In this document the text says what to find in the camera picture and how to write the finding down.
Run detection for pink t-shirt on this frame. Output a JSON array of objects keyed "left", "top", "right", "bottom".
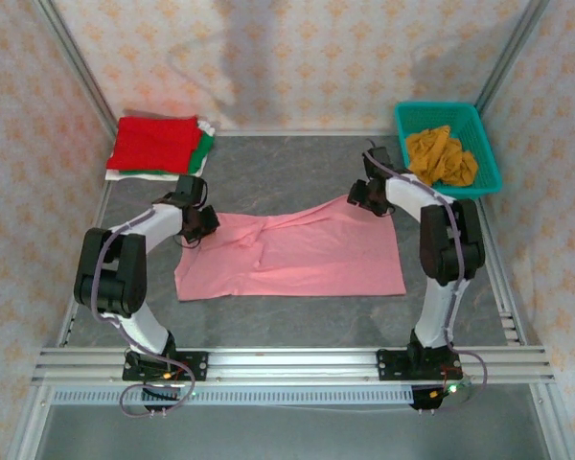
[{"left": 174, "top": 194, "right": 407, "bottom": 303}]

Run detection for stack of folded cloths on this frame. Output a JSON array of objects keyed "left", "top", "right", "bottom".
[{"left": 103, "top": 119, "right": 218, "bottom": 183}]

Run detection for folded green t-shirt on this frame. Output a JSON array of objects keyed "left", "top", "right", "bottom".
[{"left": 119, "top": 131, "right": 216, "bottom": 176}]

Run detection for crumpled mustard t-shirt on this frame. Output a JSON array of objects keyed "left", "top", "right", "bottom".
[{"left": 405, "top": 125, "right": 480, "bottom": 188}]

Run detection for folded red t-shirt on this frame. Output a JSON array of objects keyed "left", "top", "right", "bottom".
[{"left": 105, "top": 114, "right": 203, "bottom": 174}]

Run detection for teal plastic basket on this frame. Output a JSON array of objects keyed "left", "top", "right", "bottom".
[{"left": 394, "top": 100, "right": 504, "bottom": 201}]

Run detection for short aluminium table rail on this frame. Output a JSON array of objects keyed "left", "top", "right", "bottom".
[{"left": 214, "top": 127, "right": 399, "bottom": 139}]

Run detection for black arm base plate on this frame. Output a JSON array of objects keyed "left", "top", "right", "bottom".
[
  {"left": 122, "top": 351, "right": 210, "bottom": 383},
  {"left": 376, "top": 349, "right": 464, "bottom": 383}
]

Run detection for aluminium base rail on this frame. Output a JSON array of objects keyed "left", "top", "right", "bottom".
[{"left": 31, "top": 347, "right": 557, "bottom": 387}]

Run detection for black duct bracket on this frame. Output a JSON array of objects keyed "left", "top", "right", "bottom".
[
  {"left": 141, "top": 385, "right": 183, "bottom": 414},
  {"left": 408, "top": 385, "right": 445, "bottom": 414}
]

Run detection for slotted grey cable duct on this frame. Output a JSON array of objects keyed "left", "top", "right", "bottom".
[{"left": 51, "top": 385, "right": 416, "bottom": 407}]

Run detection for aluminium frame post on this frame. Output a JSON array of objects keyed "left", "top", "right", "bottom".
[
  {"left": 473, "top": 0, "right": 552, "bottom": 114},
  {"left": 31, "top": 0, "right": 121, "bottom": 140}
]

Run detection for aluminium frame leg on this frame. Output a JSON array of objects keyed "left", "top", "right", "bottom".
[
  {"left": 529, "top": 382, "right": 574, "bottom": 460},
  {"left": 4, "top": 385, "right": 54, "bottom": 460}
]

